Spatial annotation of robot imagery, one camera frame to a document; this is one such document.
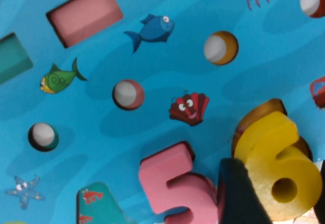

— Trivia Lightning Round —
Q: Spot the blue wooden puzzle board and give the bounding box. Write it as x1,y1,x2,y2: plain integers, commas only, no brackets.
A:
0,0,325,224

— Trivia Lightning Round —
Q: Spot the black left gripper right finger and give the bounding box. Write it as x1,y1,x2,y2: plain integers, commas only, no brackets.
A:
313,159,325,224

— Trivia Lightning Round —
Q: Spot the yellow number six piece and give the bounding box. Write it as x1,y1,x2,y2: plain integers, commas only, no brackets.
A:
233,111,323,221

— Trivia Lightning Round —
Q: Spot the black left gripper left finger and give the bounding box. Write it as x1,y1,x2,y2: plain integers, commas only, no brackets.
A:
218,157,274,224

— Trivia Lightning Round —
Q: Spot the pink number five piece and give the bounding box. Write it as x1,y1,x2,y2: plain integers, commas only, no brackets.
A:
138,141,221,224

